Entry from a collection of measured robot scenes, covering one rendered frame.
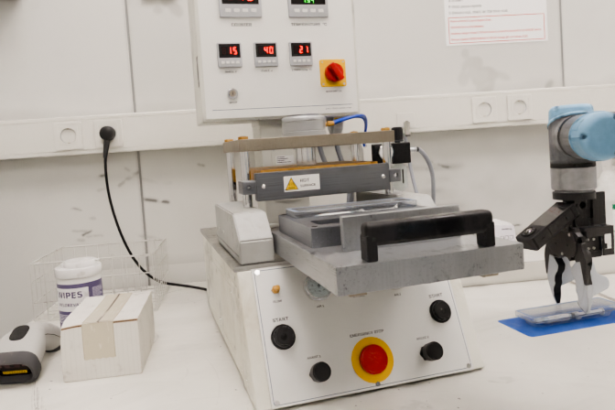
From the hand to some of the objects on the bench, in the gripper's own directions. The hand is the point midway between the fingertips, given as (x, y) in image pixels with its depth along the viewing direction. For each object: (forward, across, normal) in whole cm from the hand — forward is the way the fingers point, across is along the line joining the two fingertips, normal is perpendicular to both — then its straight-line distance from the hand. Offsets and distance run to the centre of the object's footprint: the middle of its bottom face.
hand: (567, 302), depth 102 cm
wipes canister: (+3, +34, +86) cm, 92 cm away
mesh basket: (+3, +57, +83) cm, 101 cm away
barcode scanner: (+3, +18, +92) cm, 94 cm away
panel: (+2, -15, +42) cm, 45 cm away
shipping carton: (+3, +17, +79) cm, 81 cm away
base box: (+3, +13, +42) cm, 44 cm away
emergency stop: (+1, -14, +42) cm, 45 cm away
